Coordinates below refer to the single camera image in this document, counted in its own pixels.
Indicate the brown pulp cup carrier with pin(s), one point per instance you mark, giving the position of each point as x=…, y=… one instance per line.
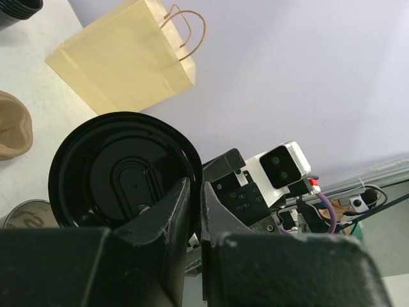
x=16, y=127

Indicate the tan paper bag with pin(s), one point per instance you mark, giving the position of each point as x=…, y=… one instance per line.
x=130, y=59

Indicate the black paper coffee cup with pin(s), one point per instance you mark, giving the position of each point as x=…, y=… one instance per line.
x=30, y=214

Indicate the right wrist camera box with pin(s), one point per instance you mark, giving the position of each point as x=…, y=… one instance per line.
x=274, y=171

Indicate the stack of black cups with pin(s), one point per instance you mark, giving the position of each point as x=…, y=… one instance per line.
x=14, y=11

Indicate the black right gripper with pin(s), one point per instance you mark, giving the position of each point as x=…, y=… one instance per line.
x=237, y=191

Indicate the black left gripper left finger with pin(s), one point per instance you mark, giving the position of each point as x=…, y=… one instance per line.
x=141, y=263

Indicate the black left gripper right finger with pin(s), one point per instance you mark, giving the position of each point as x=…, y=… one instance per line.
x=244, y=268

